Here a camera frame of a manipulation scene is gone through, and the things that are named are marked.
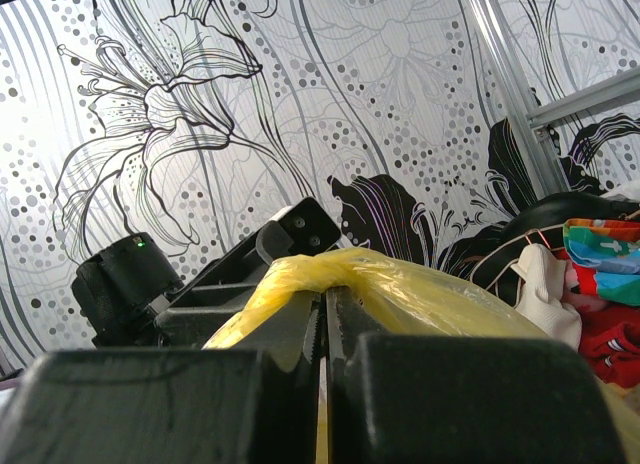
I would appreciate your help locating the colorful printed cloth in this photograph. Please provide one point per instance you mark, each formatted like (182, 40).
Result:
(605, 256)

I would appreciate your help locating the cream canvas tote bag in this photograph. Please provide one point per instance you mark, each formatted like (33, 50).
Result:
(541, 295)

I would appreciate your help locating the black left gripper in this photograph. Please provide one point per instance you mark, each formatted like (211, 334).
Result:
(256, 402)

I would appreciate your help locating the yellow trash bag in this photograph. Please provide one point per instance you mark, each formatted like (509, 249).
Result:
(404, 297)

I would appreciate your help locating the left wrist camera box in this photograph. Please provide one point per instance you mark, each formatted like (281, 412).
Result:
(310, 228)

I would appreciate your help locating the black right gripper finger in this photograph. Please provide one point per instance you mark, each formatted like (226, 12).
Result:
(397, 398)

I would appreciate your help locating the black round hat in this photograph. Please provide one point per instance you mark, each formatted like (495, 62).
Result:
(485, 258)

